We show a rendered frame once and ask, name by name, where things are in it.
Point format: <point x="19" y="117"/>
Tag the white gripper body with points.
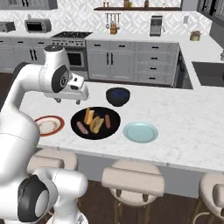
<point x="70" y="94"/>

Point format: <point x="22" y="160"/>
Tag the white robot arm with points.
<point x="20" y="87"/>

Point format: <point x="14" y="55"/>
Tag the orange hot dog bun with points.
<point x="88" y="116"/>

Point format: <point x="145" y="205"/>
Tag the pink sausage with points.
<point x="82" y="127"/>

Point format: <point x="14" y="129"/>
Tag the red-rimmed white plate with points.
<point x="49" y="125"/>

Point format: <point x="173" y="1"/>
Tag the yellow-brown hot dog bun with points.
<point x="96" y="124"/>

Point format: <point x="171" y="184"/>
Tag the reddish-brown sausage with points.
<point x="108" y="121"/>

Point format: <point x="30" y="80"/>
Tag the dark blue bowl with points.
<point x="117" y="96"/>

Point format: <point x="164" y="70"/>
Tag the large black bowl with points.
<point x="112" y="131"/>

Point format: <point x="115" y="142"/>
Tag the light blue plate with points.
<point x="140" y="132"/>

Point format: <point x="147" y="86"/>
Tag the steel range with oven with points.
<point x="73" y="43"/>

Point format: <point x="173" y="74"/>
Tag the beige bar stool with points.
<point x="211" y="189"/>
<point x="132" y="178"/>
<point x="58" y="159"/>

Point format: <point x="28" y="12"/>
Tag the grey base cupboard run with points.
<point x="20" y="54"/>
<point x="131" y="62"/>

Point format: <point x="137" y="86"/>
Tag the silver toaster oven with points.
<point x="38" y="25"/>

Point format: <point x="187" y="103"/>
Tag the silver toaster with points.
<point x="6" y="26"/>

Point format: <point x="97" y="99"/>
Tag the silver coffee machine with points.
<point x="156" y="26"/>

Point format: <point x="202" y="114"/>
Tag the potted plant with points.
<point x="195" y="36"/>

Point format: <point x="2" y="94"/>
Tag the dark sink basin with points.
<point x="210" y="74"/>

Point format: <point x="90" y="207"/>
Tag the steel tap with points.
<point x="222" y="55"/>

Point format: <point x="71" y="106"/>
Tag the rail with hanging utensils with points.
<point x="113" y="23"/>

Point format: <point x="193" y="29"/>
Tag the grey wall cupboard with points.
<point x="29" y="4"/>

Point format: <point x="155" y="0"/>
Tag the wooden wall shelf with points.
<point x="137" y="8"/>

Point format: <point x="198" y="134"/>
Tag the white wall socket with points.
<point x="186" y="19"/>

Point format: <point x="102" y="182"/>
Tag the dark wall cupboard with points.
<point x="211" y="8"/>

